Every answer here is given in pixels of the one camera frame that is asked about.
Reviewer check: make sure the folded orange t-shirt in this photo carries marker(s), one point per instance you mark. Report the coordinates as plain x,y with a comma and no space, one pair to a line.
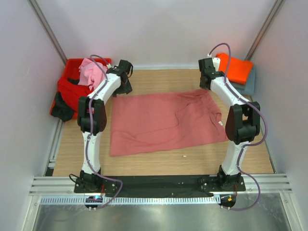
238,71

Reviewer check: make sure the red plastic bin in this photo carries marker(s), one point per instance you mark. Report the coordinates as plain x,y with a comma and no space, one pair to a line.
71,71

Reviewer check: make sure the folded blue-grey t-shirt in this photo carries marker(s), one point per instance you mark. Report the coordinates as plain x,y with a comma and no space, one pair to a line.
249,87

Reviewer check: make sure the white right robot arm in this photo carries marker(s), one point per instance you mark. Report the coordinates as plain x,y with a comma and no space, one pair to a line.
243,122

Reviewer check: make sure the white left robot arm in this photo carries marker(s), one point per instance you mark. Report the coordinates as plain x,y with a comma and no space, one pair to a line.
104,81

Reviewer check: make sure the dusty rose t-shirt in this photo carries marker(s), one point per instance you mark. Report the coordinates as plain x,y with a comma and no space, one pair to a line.
164,121

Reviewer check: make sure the red t-shirt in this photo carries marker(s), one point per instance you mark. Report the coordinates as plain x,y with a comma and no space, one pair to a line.
72,91

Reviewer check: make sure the aluminium frame rail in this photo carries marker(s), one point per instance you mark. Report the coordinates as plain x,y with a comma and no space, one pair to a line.
47,28

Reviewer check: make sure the black t-shirt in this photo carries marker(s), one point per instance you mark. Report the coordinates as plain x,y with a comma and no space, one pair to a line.
65,106

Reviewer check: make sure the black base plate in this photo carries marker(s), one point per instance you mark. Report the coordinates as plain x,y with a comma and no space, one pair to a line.
177,186

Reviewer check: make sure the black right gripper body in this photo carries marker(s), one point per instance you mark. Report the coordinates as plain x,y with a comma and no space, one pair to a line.
203,86

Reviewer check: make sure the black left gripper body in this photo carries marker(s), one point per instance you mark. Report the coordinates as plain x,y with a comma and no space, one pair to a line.
125,87

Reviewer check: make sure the slotted white cable duct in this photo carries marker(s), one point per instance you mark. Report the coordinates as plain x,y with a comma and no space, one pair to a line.
96,200

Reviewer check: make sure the folded grey t-shirt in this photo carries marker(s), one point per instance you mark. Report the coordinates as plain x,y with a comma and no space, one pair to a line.
238,86

